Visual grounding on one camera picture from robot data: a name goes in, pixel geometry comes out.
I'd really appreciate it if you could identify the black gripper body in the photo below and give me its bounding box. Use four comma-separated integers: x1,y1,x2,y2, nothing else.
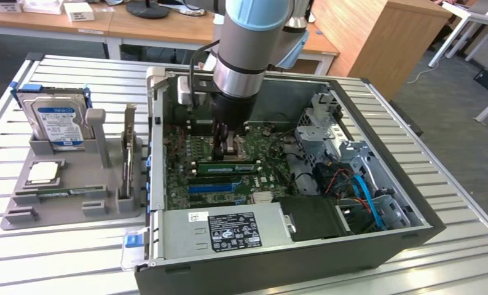
209,91,257,133

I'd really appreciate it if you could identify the green RAM stick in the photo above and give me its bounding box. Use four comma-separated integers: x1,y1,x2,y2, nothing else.
35,187,105,198
196,162,259,176

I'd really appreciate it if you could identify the CPU socket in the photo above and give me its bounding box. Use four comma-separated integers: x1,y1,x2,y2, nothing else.
219,134,255,161

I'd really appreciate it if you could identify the green motherboard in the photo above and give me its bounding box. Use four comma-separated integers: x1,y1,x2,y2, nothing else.
163,122,305,211

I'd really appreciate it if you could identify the blue expansion slot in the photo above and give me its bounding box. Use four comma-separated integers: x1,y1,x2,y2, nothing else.
187,182,244,195

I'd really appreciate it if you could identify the small silver chipset heatsink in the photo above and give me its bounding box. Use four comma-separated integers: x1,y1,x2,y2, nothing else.
248,191,276,204

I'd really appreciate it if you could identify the grey power supply unit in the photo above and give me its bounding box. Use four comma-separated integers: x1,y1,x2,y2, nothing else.
160,202,295,259

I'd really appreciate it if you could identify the silver metal disk bay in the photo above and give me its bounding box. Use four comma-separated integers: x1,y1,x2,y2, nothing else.
293,91,427,232

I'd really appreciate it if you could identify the black monitor stand base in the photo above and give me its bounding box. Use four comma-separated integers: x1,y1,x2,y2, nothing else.
125,0,172,20

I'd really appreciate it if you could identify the grey parts rack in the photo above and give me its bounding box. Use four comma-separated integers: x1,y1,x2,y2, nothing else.
0,107,144,231

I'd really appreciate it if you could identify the hard disk blue caddy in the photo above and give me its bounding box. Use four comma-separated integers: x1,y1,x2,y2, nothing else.
9,81,96,152

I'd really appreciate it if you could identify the wooden cabinet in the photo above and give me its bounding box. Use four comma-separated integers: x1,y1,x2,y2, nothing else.
311,0,455,101

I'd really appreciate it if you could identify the black open PC case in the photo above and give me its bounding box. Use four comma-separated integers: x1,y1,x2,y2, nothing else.
133,65,448,295

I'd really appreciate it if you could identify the silver CPU chip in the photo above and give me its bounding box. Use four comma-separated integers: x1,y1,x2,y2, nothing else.
27,162,61,183

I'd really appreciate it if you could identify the white labelled box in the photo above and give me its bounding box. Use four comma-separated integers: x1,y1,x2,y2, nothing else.
61,2,95,23

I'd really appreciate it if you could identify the white table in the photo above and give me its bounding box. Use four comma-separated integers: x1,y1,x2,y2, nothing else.
427,2,488,68

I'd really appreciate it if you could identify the black wire in case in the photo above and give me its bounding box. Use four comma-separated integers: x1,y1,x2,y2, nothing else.
268,128,299,155

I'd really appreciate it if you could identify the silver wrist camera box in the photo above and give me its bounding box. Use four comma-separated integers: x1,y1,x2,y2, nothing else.
176,75,197,106

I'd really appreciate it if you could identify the black camera cable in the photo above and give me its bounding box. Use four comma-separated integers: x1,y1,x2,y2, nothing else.
188,40,220,112

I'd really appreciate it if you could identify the graphics card metal bracket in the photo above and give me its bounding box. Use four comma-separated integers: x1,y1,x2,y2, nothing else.
119,103,144,198

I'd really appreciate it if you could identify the red wire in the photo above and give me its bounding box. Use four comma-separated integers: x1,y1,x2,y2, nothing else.
324,168,355,197

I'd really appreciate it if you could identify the wooden desk white frame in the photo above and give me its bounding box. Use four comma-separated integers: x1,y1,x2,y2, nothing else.
105,6,341,76
0,0,116,44

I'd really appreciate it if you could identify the blue SATA wire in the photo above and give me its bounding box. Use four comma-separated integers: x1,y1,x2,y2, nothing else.
351,173,389,232

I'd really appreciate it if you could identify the white floor cable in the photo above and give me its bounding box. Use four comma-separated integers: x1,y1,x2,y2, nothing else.
405,60,435,84

